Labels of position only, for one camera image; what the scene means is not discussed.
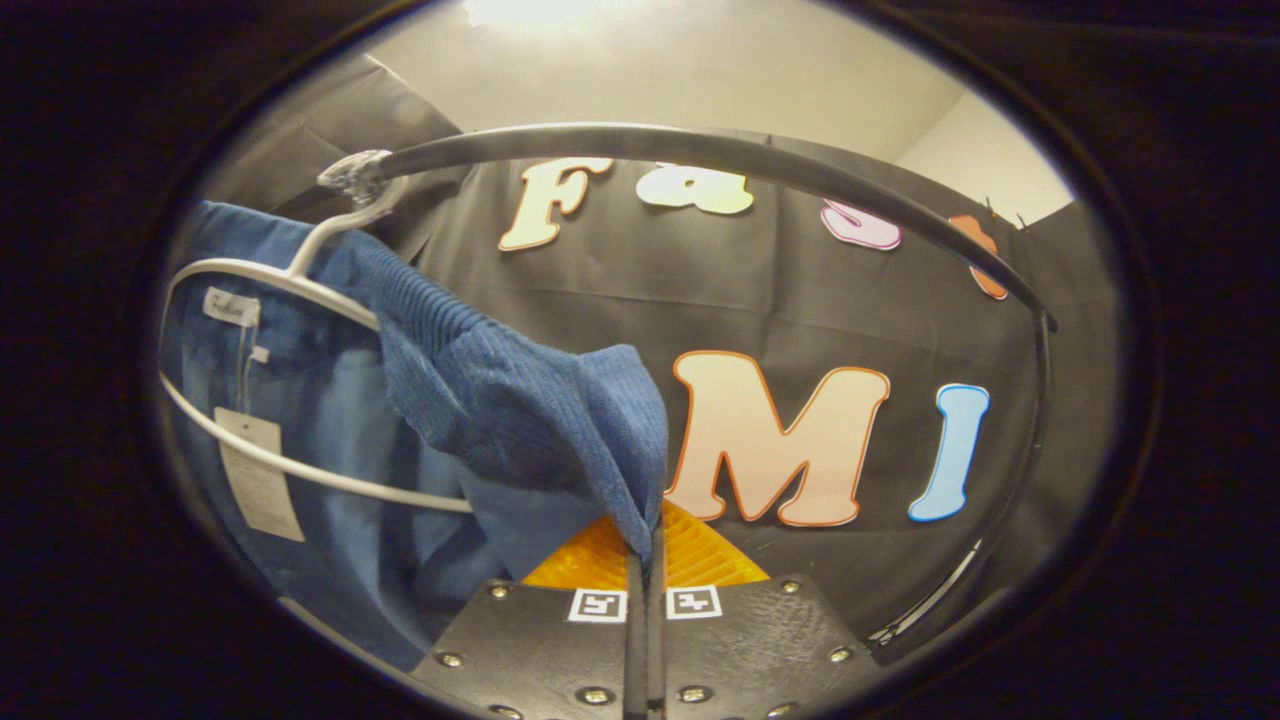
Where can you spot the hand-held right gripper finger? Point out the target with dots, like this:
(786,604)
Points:
(637,650)
(657,650)

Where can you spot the white plastic hanger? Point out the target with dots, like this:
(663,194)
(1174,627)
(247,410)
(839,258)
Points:
(300,470)

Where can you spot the black clothes rack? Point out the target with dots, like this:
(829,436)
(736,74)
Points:
(700,145)

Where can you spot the black backdrop cloth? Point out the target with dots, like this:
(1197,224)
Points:
(800,300)

